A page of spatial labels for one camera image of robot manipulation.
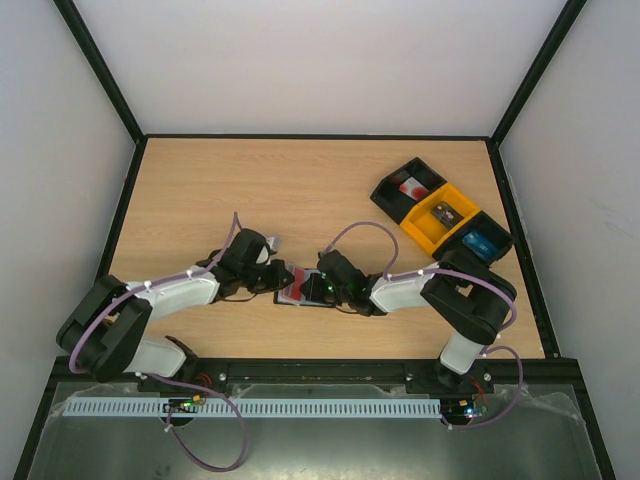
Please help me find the black card holder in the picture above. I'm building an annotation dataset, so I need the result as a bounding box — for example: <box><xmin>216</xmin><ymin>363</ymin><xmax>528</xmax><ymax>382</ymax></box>
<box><xmin>273</xmin><ymin>263</ymin><xmax>336</xmax><ymax>308</ymax></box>

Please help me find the red dotted white card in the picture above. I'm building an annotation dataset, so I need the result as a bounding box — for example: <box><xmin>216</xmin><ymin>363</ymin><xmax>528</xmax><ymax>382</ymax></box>
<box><xmin>276</xmin><ymin>266</ymin><xmax>310</xmax><ymax>305</ymax></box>

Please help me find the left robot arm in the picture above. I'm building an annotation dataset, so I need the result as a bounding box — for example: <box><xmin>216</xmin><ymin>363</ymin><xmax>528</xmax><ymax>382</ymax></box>
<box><xmin>56</xmin><ymin>228</ymin><xmax>294</xmax><ymax>383</ymax></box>

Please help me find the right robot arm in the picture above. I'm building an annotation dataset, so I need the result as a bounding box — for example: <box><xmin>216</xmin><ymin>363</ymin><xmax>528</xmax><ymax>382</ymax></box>
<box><xmin>300</xmin><ymin>251</ymin><xmax>517</xmax><ymax>392</ymax></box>

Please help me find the dark card in yellow bin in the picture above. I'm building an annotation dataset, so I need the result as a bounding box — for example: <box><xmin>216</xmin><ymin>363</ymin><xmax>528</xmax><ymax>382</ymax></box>
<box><xmin>430</xmin><ymin>201</ymin><xmax>463</xmax><ymax>229</ymax></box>

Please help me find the blue card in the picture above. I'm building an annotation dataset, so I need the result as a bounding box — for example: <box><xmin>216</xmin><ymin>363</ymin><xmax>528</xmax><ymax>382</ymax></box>
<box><xmin>462</xmin><ymin>231</ymin><xmax>498</xmax><ymax>262</ymax></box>

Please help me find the yellow bin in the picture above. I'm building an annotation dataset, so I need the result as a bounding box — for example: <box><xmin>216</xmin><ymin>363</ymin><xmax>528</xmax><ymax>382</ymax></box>
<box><xmin>400</xmin><ymin>183</ymin><xmax>480</xmax><ymax>257</ymax></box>

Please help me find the black bin far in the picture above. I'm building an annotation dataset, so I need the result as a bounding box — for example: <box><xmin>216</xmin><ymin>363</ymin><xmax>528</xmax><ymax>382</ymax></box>
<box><xmin>370</xmin><ymin>157</ymin><xmax>446</xmax><ymax>224</ymax></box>

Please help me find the black bin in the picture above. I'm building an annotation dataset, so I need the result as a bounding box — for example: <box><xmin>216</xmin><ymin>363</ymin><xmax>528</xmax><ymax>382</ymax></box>
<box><xmin>370</xmin><ymin>157</ymin><xmax>446</xmax><ymax>224</ymax></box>
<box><xmin>431</xmin><ymin>210</ymin><xmax>514</xmax><ymax>267</ymax></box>

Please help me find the black bin near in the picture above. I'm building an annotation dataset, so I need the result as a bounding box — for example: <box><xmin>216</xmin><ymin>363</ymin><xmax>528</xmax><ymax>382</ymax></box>
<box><xmin>431</xmin><ymin>210</ymin><xmax>514</xmax><ymax>267</ymax></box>

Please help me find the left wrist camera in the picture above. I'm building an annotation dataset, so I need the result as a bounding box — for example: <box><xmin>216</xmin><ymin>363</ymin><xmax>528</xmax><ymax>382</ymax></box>
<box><xmin>261</xmin><ymin>236</ymin><xmax>281</xmax><ymax>264</ymax></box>

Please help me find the white slotted cable duct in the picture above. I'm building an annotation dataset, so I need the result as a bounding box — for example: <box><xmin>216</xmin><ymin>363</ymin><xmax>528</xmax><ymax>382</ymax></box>
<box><xmin>62</xmin><ymin>397</ymin><xmax>441</xmax><ymax>419</ymax></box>

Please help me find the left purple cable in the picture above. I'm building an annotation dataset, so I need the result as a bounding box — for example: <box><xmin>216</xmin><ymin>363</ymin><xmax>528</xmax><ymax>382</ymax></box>
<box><xmin>68</xmin><ymin>212</ymin><xmax>251</xmax><ymax>471</ymax></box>

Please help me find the black front rail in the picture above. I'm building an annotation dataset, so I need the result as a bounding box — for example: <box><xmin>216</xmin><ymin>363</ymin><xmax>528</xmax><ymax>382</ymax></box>
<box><xmin>47</xmin><ymin>357</ymin><xmax>586</xmax><ymax>398</ymax></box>

